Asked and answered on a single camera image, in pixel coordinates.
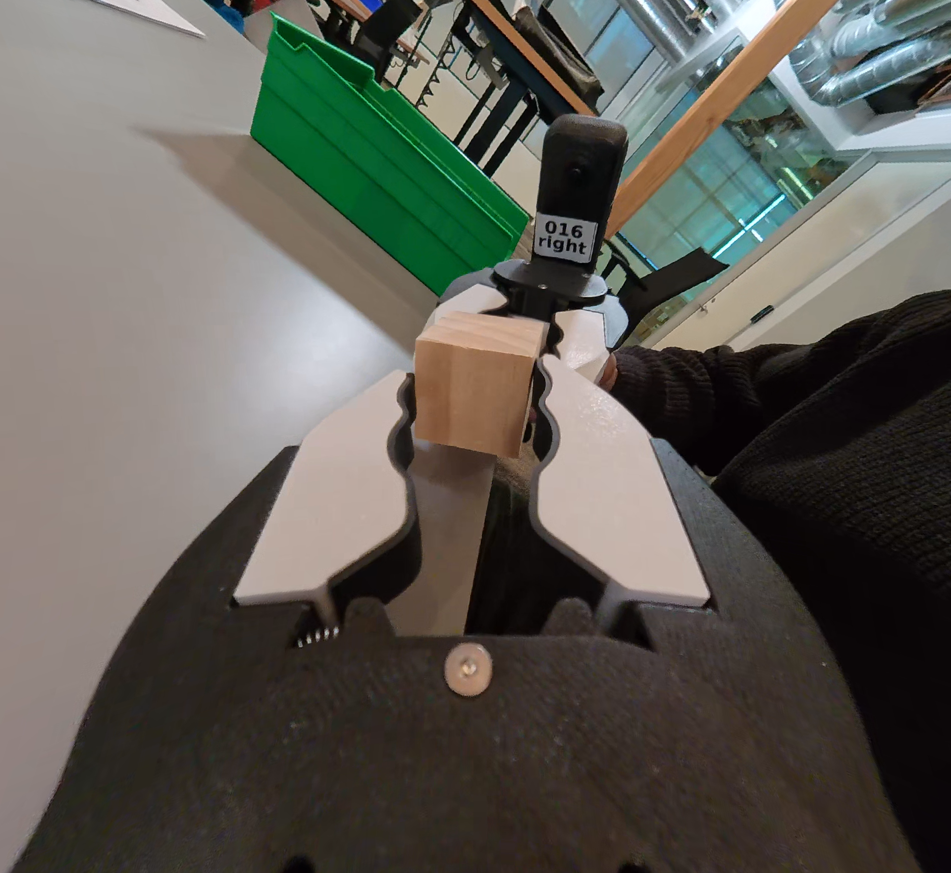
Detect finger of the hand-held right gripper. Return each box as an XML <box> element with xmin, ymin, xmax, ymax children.
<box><xmin>544</xmin><ymin>308</ymin><xmax>612</xmax><ymax>387</ymax></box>
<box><xmin>432</xmin><ymin>286</ymin><xmax>512</xmax><ymax>329</ymax></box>

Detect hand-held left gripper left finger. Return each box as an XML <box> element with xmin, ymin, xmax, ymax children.
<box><xmin>232</xmin><ymin>370</ymin><xmax>422</xmax><ymax>619</ymax></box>

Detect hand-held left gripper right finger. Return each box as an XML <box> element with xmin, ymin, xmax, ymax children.
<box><xmin>529</xmin><ymin>359</ymin><xmax>713</xmax><ymax>636</ymax></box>

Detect medium wooden cube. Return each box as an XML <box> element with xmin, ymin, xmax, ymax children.
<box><xmin>414</xmin><ymin>314</ymin><xmax>543</xmax><ymax>459</ymax></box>

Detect green plastic bin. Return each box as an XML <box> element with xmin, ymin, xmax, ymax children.
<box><xmin>250</xmin><ymin>12</ymin><xmax>532</xmax><ymax>298</ymax></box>

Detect person's right forearm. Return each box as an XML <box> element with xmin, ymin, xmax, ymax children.
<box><xmin>613</xmin><ymin>289</ymin><xmax>951</xmax><ymax>479</ymax></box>

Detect black bag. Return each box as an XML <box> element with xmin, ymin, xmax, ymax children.
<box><xmin>513</xmin><ymin>5</ymin><xmax>604</xmax><ymax>117</ymax></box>

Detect black office chair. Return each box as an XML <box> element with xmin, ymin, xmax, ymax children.
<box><xmin>357</xmin><ymin>0</ymin><xmax>428</xmax><ymax>82</ymax></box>
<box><xmin>602</xmin><ymin>249</ymin><xmax>729</xmax><ymax>317</ymax></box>

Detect wooden top table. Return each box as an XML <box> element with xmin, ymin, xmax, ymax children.
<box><xmin>448</xmin><ymin>0</ymin><xmax>604</xmax><ymax>179</ymax></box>

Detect wooden ceiling beam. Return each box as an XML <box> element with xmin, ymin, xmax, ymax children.
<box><xmin>605</xmin><ymin>0</ymin><xmax>915</xmax><ymax>238</ymax></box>

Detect person's black sweater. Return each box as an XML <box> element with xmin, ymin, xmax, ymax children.
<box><xmin>709</xmin><ymin>360</ymin><xmax>951</xmax><ymax>873</ymax></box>

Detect silver insulated pipes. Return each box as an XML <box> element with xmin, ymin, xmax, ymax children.
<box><xmin>788</xmin><ymin>0</ymin><xmax>951</xmax><ymax>109</ymax></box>

